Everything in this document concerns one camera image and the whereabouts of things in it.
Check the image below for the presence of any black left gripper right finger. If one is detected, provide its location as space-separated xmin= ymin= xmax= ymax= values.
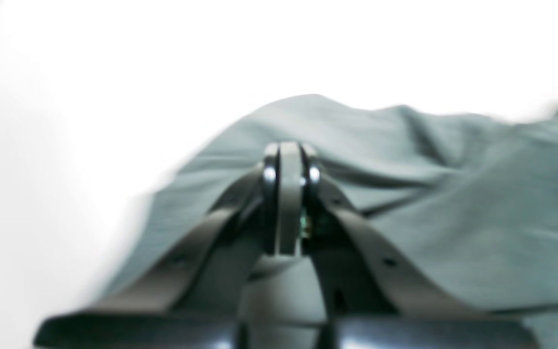
xmin=290 ymin=142 xmax=538 ymax=349

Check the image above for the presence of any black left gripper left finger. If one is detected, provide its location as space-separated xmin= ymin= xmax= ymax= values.
xmin=33 ymin=143 xmax=280 ymax=349

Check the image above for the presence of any dark grey t-shirt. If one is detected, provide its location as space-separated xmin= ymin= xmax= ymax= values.
xmin=105 ymin=95 xmax=558 ymax=349

